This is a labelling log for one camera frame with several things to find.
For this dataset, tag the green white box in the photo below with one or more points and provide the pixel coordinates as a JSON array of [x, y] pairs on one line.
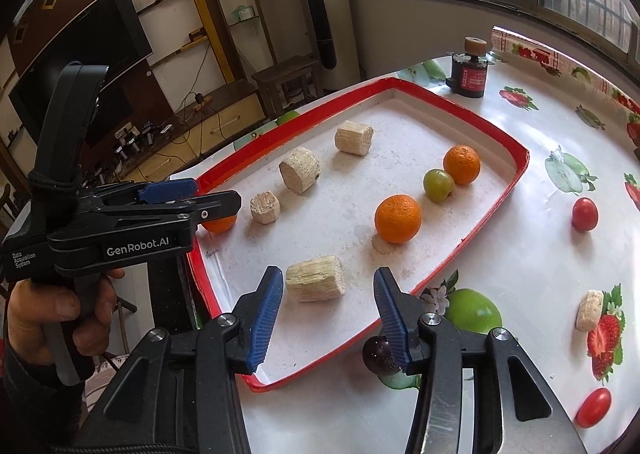
[[243, 13]]

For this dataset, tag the large beige crumbly block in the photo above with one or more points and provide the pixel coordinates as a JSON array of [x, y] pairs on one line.
[[315, 279]]

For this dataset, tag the round beige crumbly block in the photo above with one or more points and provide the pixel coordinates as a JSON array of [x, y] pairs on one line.
[[588, 310]]

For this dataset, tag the small beige crumbly block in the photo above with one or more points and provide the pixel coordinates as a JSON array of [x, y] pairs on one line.
[[265, 207]]

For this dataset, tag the medium orange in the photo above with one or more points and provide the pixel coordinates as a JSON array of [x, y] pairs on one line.
[[220, 225]]

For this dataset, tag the red tomato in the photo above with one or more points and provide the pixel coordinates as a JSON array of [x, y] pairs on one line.
[[584, 214], [593, 407]]

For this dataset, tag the green grape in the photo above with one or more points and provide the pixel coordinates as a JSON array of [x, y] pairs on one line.
[[438, 185]]

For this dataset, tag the dark purple grape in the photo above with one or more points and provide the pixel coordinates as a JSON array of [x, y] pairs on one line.
[[375, 356]]

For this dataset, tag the wooden stool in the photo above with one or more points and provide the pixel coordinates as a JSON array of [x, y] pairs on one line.
[[285, 71]]

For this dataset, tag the person's left hand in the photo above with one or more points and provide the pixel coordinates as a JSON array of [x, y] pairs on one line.
[[40, 304]]

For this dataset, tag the black flat television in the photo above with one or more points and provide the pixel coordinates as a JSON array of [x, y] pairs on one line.
[[100, 48]]

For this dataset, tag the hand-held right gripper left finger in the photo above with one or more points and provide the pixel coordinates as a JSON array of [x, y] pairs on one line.
[[265, 319]]

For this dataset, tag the black bottle with cork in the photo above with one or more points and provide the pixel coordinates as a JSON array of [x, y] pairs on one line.
[[470, 78]]

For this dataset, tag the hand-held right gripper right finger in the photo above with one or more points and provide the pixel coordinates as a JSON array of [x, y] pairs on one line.
[[392, 314]]

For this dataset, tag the red-rimmed white tray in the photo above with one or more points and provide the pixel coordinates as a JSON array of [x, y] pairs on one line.
[[350, 194]]

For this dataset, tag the large orange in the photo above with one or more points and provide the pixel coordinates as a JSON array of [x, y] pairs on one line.
[[397, 218]]

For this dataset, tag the person's left forearm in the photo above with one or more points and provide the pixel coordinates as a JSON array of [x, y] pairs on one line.
[[30, 409]]

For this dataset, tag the wooden television cabinet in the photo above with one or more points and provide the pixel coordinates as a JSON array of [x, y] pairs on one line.
[[225, 123]]

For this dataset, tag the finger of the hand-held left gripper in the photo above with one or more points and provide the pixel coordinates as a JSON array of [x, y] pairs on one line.
[[200, 209], [167, 190]]

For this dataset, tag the fruit print tablecloth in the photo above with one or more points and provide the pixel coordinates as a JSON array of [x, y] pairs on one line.
[[525, 274]]

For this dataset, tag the yellow frame glass shelf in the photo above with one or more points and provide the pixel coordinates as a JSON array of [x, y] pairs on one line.
[[215, 33]]

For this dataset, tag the white tower air conditioner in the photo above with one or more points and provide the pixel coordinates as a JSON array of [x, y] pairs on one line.
[[340, 43]]

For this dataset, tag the small orange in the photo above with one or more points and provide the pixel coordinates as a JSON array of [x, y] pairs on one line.
[[461, 163]]

